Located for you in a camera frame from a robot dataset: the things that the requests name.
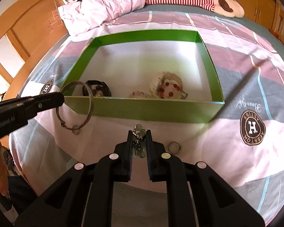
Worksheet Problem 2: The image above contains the green cardboard box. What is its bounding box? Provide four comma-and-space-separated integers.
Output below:
65, 29, 224, 123

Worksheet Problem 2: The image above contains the black wristwatch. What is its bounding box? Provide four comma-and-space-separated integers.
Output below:
85, 80, 112, 97

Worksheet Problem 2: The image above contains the pink pillow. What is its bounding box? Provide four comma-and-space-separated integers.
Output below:
58, 0, 145, 36

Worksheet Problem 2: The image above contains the cream shell bracelet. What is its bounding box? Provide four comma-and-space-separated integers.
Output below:
149, 71, 188, 100

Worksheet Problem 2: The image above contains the pink bead bracelet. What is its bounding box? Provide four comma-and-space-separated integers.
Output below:
129, 90, 152, 99

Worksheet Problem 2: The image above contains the red bead bracelet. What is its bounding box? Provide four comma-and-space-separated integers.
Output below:
157, 81, 182, 100

